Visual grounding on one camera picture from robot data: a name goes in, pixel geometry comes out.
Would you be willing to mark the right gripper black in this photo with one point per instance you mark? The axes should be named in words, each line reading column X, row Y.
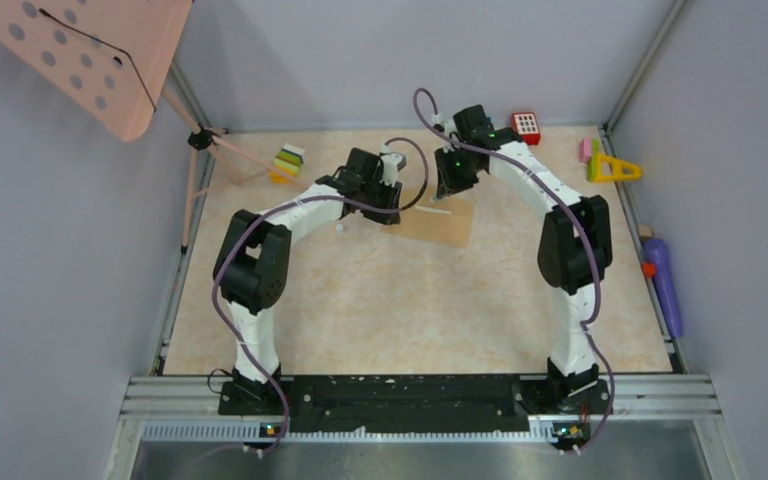
column 448, row 185

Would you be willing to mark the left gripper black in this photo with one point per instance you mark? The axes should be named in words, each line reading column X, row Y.
column 391, row 195

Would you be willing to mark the brown kraft envelope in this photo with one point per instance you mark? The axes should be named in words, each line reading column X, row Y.
column 451, row 230

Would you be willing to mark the cream paper letter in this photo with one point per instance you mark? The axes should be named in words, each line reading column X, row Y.
column 431, row 210

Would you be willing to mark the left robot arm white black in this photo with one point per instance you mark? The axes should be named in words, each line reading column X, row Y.
column 251, row 270

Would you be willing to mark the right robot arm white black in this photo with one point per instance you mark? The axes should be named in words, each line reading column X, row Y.
column 575, row 245

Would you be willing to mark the red toy calculator block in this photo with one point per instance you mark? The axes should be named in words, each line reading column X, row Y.
column 527, row 127

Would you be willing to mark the striped coloured block stack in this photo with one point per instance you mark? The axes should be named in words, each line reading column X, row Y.
column 289, row 160

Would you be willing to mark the pink green toy block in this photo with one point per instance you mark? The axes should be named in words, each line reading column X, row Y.
column 588, row 147

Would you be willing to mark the yellow triangle toy block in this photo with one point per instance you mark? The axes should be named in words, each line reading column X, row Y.
column 604, row 168

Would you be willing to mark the small wooden block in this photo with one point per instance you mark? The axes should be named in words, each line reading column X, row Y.
column 645, row 232

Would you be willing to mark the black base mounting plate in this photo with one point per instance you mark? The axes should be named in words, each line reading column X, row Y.
column 414, row 404

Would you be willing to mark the pink perforated music stand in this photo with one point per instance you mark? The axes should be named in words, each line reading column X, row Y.
column 95, row 142

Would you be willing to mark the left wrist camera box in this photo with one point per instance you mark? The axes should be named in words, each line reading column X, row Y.
column 393, row 163

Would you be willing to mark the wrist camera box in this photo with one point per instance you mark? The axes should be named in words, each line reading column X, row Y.
column 444, row 126
column 393, row 163

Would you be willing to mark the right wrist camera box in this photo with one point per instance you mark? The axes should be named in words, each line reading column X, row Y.
column 444, row 126

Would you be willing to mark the aluminium frame rail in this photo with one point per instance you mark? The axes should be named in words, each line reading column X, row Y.
column 185, row 408

